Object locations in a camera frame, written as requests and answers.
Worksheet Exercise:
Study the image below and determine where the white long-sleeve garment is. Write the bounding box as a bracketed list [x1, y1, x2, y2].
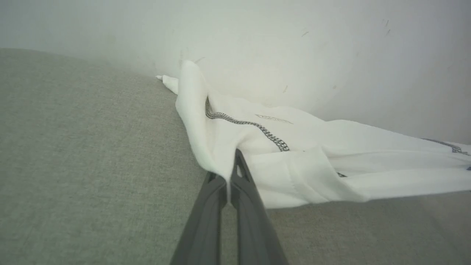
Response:
[155, 60, 471, 209]

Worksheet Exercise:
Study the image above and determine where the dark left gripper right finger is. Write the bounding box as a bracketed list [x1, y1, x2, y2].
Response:
[230, 148, 289, 265]

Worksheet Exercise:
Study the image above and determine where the grey fabric sofa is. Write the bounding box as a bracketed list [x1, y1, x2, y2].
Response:
[0, 48, 471, 265]

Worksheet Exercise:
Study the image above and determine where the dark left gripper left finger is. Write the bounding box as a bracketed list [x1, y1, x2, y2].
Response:
[170, 171, 227, 265]

